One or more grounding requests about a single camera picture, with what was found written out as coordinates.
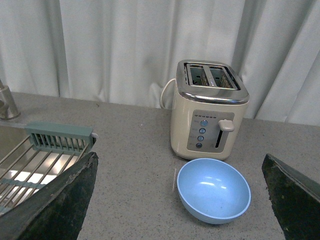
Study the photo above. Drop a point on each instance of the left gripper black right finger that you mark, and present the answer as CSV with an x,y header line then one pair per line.
x,y
295,199

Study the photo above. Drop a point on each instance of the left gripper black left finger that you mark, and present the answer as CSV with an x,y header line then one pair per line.
x,y
56,211

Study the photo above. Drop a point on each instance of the light blue bowl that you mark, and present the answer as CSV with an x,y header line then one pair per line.
x,y
213,191

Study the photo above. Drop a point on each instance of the teal metal dish rack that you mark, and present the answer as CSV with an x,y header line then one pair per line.
x,y
45,150

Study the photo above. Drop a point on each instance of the stainless steel faucet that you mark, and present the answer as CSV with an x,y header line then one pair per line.
x,y
8,107

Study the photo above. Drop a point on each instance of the cream two-slot toaster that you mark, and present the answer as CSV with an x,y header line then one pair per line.
x,y
209,103

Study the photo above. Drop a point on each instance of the white curtain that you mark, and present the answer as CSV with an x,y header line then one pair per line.
x,y
125,51

